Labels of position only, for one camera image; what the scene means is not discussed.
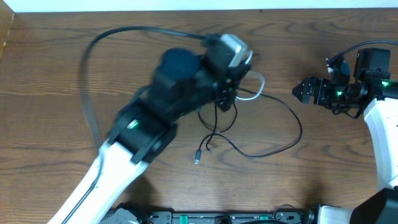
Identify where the camera cable black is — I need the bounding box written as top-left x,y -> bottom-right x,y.
329,40 -> 398,63
60,26 -> 212,224

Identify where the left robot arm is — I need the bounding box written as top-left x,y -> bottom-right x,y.
52,48 -> 252,223

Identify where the white usb cable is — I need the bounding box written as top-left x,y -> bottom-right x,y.
234,49 -> 266,101

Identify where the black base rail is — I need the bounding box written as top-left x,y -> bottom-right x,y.
105,202 -> 315,224

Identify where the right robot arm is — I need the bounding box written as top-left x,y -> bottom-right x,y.
292,44 -> 397,224

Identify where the black usb cable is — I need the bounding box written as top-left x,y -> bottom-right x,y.
194,88 -> 303,165

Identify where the right camera cable black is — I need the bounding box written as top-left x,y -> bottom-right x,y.
329,40 -> 398,63

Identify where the left camera cable black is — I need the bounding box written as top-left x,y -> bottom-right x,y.
60,26 -> 212,224

